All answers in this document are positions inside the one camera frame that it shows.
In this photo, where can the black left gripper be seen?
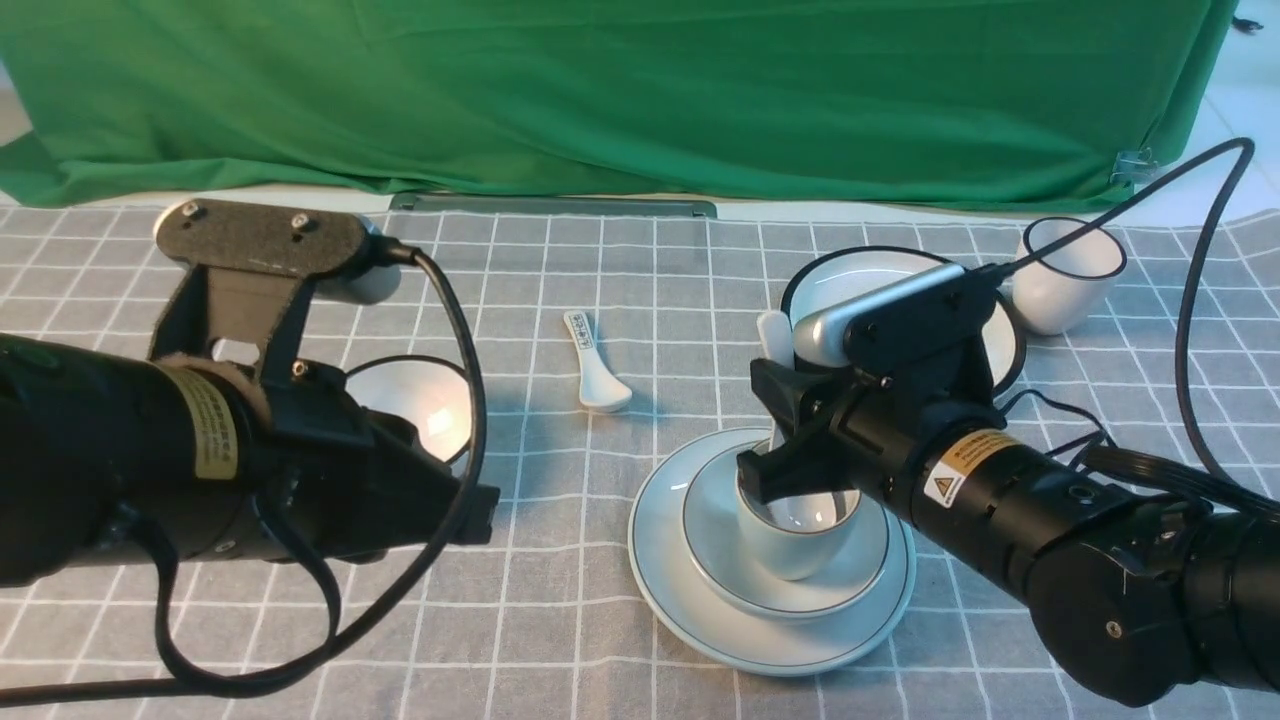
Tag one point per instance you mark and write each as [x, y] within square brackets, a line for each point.
[351, 481]

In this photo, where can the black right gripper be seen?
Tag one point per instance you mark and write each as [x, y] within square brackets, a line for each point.
[851, 431]

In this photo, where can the white cup thin rim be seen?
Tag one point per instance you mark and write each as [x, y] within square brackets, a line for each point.
[795, 537]

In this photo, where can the white shallow bowl thin rim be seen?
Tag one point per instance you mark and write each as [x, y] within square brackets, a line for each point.
[718, 553]

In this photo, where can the plain white ceramic spoon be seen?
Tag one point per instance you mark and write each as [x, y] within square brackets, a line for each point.
[775, 333]

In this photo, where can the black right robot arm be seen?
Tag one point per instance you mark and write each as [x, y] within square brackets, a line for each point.
[1131, 594]

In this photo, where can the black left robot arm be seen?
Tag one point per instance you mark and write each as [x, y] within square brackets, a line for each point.
[103, 455]

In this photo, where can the black-rimmed white bowl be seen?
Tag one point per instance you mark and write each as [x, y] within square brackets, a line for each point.
[428, 392]

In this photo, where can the white plate thin rim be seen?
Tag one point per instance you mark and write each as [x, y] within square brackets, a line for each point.
[683, 601]

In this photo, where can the black-rimmed illustrated plate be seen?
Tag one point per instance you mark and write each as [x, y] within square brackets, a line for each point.
[847, 273]

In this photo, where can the white spoon with print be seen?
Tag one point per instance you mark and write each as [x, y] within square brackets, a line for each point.
[599, 389]

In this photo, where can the grey metal bar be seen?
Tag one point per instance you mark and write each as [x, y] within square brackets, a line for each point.
[536, 206]

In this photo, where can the white cup black rim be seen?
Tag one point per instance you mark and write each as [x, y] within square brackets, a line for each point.
[1061, 290]

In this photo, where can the green backdrop cloth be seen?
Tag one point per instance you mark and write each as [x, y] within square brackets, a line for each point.
[972, 105]

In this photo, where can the metal clip on backdrop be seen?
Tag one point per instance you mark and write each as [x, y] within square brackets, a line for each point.
[1134, 168]

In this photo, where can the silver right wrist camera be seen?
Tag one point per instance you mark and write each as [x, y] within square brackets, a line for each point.
[821, 337]

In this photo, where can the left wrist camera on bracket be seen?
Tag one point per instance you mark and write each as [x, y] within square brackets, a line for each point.
[252, 271]

